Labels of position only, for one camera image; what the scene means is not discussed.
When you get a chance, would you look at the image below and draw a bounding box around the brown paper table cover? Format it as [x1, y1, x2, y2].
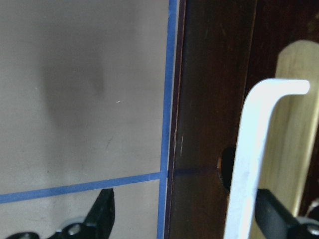
[0, 0, 180, 239]

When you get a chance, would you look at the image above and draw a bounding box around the light wooden drawer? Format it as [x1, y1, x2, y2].
[221, 39, 319, 239]

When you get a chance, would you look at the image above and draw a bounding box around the dark wooden drawer cabinet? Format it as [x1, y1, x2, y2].
[164, 0, 319, 239]

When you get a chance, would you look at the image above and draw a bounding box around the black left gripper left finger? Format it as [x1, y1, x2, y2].
[4, 188, 116, 239]

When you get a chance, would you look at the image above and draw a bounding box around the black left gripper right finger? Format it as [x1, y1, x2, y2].
[255, 189, 319, 239]

